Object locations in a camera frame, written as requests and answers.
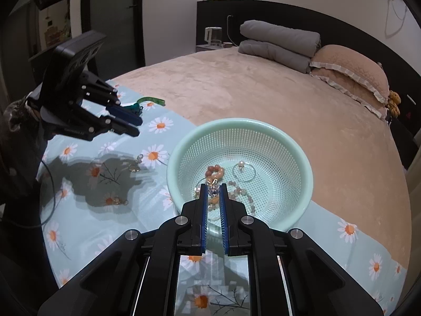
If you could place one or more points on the black headboard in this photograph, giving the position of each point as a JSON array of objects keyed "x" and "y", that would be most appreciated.
[{"x": 296, "y": 16}]

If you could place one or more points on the pearl earring with gold clasp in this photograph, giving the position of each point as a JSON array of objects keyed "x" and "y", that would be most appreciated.
[{"x": 119, "y": 200}]

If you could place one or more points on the beige bed blanket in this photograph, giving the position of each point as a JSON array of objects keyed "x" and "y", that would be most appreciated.
[{"x": 263, "y": 89}]

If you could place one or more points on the green hair clip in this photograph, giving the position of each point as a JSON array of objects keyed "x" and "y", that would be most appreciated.
[{"x": 135, "y": 107}]

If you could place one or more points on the yellow plush toy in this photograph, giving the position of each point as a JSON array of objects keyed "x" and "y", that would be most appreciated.
[{"x": 394, "y": 100}]

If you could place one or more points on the storage shelf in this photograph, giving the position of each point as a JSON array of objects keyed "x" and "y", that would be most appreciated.
[{"x": 56, "y": 23}]

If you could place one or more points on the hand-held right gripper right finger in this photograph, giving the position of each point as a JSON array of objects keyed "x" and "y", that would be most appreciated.
[{"x": 224, "y": 217}]

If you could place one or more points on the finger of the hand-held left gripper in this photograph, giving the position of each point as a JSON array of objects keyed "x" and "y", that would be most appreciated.
[
  {"x": 126, "y": 115},
  {"x": 121, "y": 126}
]

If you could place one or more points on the small pendant earring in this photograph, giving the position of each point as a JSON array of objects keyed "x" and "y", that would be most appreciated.
[{"x": 136, "y": 166}]

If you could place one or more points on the grey folded blanket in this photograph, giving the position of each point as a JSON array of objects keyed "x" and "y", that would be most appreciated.
[
  {"x": 273, "y": 54},
  {"x": 279, "y": 36}
]

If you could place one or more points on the dark glass door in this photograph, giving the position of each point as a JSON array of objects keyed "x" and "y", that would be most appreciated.
[{"x": 111, "y": 23}]

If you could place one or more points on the green and red hair clips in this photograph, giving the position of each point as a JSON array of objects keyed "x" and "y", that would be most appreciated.
[{"x": 151, "y": 98}]

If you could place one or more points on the silver hoop bangle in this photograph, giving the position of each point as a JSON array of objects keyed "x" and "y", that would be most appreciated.
[{"x": 233, "y": 172}]

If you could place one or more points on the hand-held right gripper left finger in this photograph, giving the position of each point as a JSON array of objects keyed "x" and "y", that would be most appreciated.
[{"x": 204, "y": 217}]

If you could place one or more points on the bedside nightstand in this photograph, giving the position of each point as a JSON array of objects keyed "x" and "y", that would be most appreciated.
[{"x": 210, "y": 48}]

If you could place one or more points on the white kettle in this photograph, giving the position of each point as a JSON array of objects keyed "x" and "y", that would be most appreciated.
[{"x": 213, "y": 36}]

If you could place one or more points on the small white device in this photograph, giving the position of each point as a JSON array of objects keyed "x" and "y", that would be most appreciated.
[{"x": 410, "y": 100}]

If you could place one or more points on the pearl stud earring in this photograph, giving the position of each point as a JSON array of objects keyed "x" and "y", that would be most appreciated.
[{"x": 241, "y": 164}]

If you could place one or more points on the green plastic basket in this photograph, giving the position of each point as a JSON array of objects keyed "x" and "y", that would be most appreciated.
[{"x": 279, "y": 177}]

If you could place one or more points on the person's left forearm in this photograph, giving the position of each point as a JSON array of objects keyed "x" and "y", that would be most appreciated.
[{"x": 16, "y": 158}]

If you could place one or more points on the beige frilled pillow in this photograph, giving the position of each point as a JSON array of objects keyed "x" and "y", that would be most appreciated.
[
  {"x": 348, "y": 62},
  {"x": 360, "y": 100}
]

